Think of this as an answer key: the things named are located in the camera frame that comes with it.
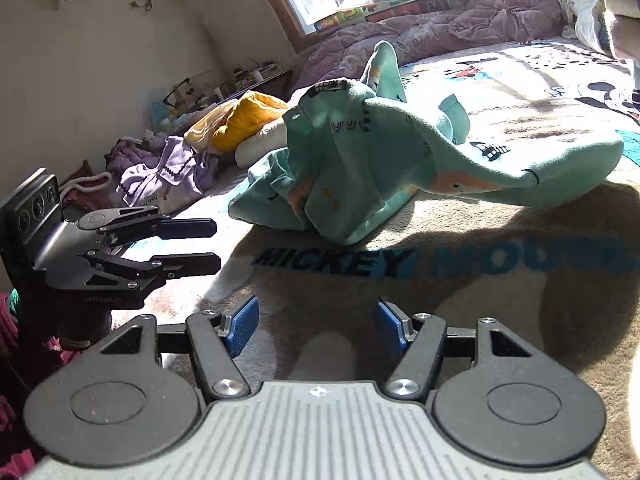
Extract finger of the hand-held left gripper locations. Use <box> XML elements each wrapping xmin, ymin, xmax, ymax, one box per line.
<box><xmin>82</xmin><ymin>207</ymin><xmax>217</xmax><ymax>248</ymax></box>
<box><xmin>87</xmin><ymin>252</ymin><xmax>222</xmax><ymax>306</ymax></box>

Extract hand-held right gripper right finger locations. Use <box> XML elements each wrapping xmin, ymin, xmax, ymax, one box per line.
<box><xmin>376</xmin><ymin>297</ymin><xmax>538</xmax><ymax>402</ymax></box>

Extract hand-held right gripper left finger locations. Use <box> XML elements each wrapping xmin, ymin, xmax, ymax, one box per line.
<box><xmin>95</xmin><ymin>294</ymin><xmax>261</xmax><ymax>398</ymax></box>

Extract teal lion print pajama garment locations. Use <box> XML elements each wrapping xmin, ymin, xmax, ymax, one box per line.
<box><xmin>227</xmin><ymin>40</ymin><xmax>626</xmax><ymax>247</ymax></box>

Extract purple garment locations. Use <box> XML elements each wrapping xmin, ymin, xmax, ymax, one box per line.
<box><xmin>105</xmin><ymin>135</ymin><xmax>221</xmax><ymax>216</ymax></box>

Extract dark red garment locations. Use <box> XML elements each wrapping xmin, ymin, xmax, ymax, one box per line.
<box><xmin>60</xmin><ymin>160</ymin><xmax>116</xmax><ymax>211</ymax></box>

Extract white cloth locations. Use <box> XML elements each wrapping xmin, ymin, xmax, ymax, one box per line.
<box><xmin>235</xmin><ymin>120</ymin><xmax>291</xmax><ymax>168</ymax></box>

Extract cartoon printed bed blanket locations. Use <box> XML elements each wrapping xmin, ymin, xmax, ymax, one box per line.
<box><xmin>110</xmin><ymin>37</ymin><xmax>640</xmax><ymax>480</ymax></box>

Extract yellow garment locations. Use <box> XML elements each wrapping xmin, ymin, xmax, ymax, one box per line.
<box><xmin>184</xmin><ymin>91</ymin><xmax>291</xmax><ymax>155</ymax></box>

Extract cluttered desk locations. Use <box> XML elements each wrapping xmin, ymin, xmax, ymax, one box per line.
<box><xmin>147</xmin><ymin>60</ymin><xmax>296</xmax><ymax>136</ymax></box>

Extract purple quilt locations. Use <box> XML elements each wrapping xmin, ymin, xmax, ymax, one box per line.
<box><xmin>292</xmin><ymin>0</ymin><xmax>566</xmax><ymax>96</ymax></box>

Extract cream bedding pile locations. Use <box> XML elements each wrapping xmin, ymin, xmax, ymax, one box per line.
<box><xmin>565</xmin><ymin>0</ymin><xmax>640</xmax><ymax>61</ymax></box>

